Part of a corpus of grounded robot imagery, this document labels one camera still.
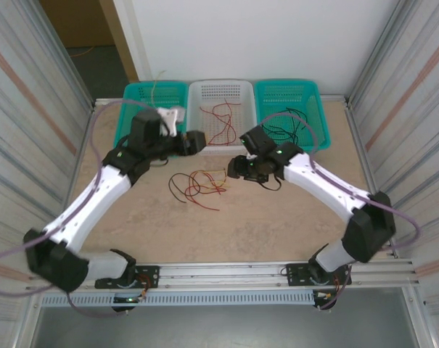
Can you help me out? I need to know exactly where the red thin cable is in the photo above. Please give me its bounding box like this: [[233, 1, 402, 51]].
[[184, 169, 221, 212], [188, 170, 229, 196], [199, 101, 242, 126], [207, 96, 234, 146]]

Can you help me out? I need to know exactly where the white plastic basket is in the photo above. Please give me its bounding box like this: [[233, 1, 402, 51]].
[[185, 78, 260, 157]]

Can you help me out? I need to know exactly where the teal plastic basket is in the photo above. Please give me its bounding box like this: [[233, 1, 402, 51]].
[[113, 81, 189, 160], [253, 79, 332, 153]]

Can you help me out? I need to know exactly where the tan wooden door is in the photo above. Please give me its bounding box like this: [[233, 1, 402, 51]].
[[98, 0, 140, 83]]

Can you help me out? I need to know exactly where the brown wooden board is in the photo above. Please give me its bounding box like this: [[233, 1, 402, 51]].
[[39, 0, 115, 49]]

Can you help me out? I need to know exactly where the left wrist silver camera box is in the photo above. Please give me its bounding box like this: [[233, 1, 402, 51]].
[[157, 107, 187, 138]]

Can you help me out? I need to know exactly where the orange floor cable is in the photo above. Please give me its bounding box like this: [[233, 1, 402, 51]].
[[68, 46, 97, 59]]

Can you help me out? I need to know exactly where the aluminium mounting rail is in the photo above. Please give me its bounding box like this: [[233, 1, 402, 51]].
[[25, 257, 422, 294]]

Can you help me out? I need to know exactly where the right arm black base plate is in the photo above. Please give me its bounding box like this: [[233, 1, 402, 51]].
[[286, 262, 352, 287]]

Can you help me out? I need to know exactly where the grey slotted cable duct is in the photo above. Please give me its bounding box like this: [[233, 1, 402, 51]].
[[40, 291, 316, 307]]

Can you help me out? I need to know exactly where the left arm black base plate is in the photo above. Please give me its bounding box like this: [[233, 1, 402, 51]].
[[94, 265, 160, 290]]

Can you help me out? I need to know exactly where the red power wire bundle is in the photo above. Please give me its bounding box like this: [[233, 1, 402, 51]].
[[137, 273, 158, 302], [327, 275, 345, 302]]

